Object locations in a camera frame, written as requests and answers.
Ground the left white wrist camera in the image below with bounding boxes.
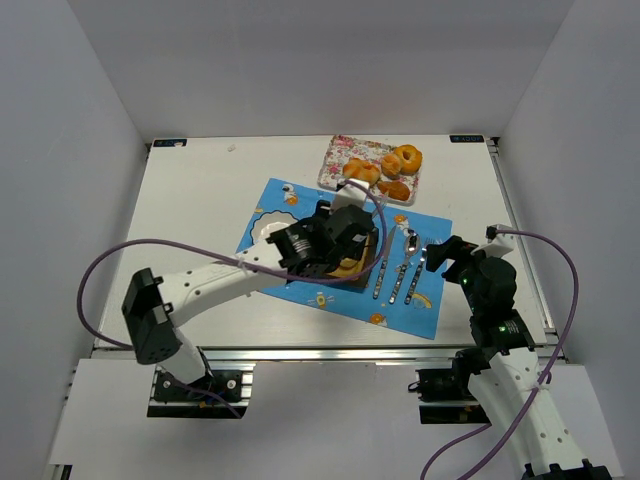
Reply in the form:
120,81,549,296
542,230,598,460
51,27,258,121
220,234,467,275
330,179,369,213

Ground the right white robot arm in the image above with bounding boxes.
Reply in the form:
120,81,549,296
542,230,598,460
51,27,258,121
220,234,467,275
422,226,611,479

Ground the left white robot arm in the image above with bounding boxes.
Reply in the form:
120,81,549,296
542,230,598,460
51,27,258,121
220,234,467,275
122,202,376,385

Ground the black square plate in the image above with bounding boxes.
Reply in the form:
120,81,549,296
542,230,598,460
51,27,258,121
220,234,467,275
324,227,379,293

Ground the small round roll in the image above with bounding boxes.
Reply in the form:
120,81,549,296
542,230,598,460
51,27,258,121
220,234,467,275
380,153,403,179

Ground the bagel ring bread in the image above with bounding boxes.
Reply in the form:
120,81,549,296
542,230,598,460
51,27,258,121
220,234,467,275
394,144,423,175

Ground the blue cartoon placemat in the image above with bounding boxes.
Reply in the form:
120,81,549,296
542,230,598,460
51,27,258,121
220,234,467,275
238,178,453,339

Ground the spoon with patterned handle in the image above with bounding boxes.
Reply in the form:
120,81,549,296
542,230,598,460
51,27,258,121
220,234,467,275
389,229,421,304

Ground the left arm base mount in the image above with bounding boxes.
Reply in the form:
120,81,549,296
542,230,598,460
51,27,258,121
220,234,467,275
147,361,254,420

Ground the fork with patterned handle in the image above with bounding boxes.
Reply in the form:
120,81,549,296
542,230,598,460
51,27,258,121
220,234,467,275
404,237,434,305

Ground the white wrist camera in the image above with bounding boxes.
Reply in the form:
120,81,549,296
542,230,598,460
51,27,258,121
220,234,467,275
485,224,516,258
330,179,369,213

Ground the white scalloped bowl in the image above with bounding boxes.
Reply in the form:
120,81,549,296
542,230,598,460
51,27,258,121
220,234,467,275
250,210,297,244

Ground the small round bun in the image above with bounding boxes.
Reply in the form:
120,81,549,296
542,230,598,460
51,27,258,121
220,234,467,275
329,258,364,278

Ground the knife with patterned handle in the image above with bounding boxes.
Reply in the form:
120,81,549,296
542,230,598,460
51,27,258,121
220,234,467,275
372,226,397,300

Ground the floral rectangular tray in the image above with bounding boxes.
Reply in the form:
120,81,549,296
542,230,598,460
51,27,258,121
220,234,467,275
318,135,423,205

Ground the brown flaky pastry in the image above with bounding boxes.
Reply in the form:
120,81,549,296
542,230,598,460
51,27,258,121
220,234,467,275
376,180,411,202

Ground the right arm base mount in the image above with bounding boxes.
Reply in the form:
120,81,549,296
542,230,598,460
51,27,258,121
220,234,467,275
407,347,489,425

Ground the large orange twisted bread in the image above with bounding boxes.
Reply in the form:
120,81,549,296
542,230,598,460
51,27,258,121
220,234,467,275
342,157,381,186

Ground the right blue table label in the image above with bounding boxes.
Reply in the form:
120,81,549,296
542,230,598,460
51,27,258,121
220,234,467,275
449,134,485,143

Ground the left blue table label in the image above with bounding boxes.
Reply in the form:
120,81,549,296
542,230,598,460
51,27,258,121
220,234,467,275
152,138,187,148

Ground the blue table label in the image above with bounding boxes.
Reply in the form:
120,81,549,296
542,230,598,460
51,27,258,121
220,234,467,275
449,134,485,143
152,138,187,148

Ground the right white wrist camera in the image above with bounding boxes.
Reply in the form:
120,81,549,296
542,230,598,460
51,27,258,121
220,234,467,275
485,224,516,258

